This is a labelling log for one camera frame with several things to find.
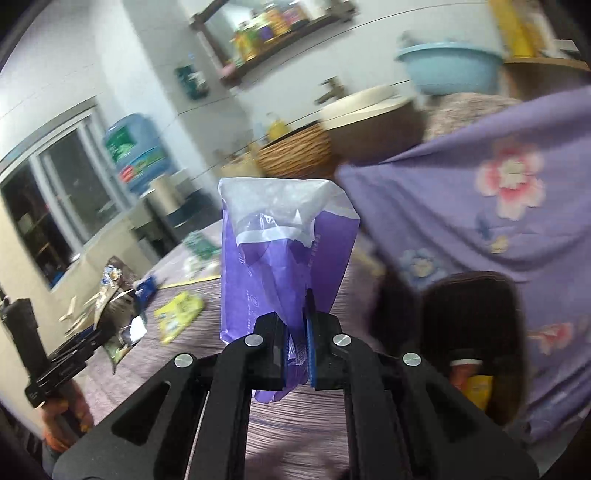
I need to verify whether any foil wrapper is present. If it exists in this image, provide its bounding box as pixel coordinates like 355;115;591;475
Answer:
93;256;147;373

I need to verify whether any yellow snack packet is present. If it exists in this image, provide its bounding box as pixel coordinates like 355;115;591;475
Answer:
154;292;205;345

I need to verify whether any blue snack wrapper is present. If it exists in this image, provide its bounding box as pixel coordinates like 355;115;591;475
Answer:
133;275;158;309

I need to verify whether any green carton box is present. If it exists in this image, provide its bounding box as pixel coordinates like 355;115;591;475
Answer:
182;231;221;261

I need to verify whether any purple plastic bag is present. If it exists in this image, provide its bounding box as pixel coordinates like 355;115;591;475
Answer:
218;177;360;403

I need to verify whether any orange pill bottle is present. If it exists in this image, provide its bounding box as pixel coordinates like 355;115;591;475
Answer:
449;359;483;390

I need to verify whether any dark brown trash bin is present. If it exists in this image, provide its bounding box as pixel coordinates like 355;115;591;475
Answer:
370;272;528;426

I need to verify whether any left hand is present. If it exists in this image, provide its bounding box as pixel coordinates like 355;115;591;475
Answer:
40;380;95;453

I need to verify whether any white pot with lid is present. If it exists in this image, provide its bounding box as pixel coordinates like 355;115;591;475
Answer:
58;294;98;338

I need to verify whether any window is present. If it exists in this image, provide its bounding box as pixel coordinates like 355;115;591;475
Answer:
1;100;131;289

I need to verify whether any water dispenser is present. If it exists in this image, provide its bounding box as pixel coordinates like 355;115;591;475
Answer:
128;169;221;263

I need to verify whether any blue water jug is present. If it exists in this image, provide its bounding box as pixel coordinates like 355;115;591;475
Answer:
102;113;177;196

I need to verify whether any purple floral cloth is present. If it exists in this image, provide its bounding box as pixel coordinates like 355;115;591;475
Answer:
337;87;590;444

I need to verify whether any woven brown basin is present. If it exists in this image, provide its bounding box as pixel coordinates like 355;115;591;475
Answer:
256;122;338;179

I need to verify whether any brown cream rice cooker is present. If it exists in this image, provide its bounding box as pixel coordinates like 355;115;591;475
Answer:
318;85;426;164

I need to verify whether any yellow soap dispenser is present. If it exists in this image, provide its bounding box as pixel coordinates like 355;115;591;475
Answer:
266;112;290;143

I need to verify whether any green hanging packet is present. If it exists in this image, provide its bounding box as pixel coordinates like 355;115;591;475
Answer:
174;65;209;100

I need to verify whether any bamboo style faucet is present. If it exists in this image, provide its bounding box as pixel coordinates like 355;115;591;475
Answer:
315;77;349;105

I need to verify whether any light blue plastic basin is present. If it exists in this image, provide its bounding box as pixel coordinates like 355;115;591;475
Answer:
396;42;504;96

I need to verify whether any yellow wrap roll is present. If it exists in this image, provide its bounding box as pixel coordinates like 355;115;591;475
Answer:
488;0;536;58

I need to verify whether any wooden wall shelf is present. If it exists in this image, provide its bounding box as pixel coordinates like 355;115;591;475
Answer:
190;1;356;87

